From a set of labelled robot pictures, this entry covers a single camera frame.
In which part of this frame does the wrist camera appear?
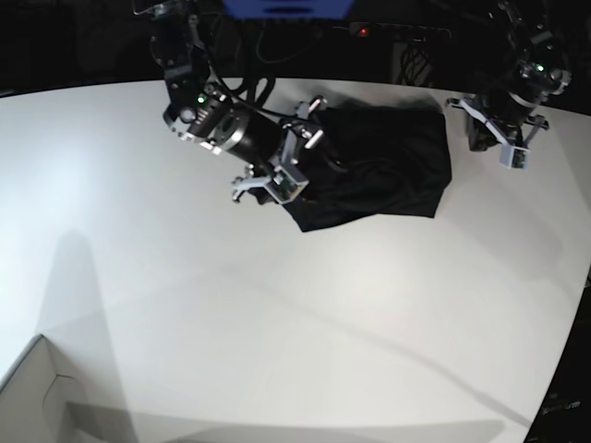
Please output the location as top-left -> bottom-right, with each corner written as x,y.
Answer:
266,171 -> 308,205
500,145 -> 530,170

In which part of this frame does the black t-shirt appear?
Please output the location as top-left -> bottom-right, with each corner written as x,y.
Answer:
284,106 -> 452,233

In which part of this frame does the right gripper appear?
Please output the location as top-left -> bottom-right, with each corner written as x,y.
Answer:
230,95 -> 327,203

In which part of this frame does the blue bin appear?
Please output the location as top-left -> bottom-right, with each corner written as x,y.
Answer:
223,0 -> 354,19

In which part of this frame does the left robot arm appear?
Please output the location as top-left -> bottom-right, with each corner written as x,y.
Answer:
446,1 -> 572,170

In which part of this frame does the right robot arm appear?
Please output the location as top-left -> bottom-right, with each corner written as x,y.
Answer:
132,1 -> 326,205

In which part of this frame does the white cardboard box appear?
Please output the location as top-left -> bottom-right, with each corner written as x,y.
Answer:
1,335 -> 139,443

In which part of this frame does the black power strip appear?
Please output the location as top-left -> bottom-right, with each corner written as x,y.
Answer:
347,22 -> 453,42

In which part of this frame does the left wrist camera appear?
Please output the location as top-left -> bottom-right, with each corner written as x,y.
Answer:
500,145 -> 530,170

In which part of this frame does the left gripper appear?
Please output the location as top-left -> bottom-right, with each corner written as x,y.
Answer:
445,98 -> 549,155

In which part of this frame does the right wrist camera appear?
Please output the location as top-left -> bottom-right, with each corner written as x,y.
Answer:
266,171 -> 308,205

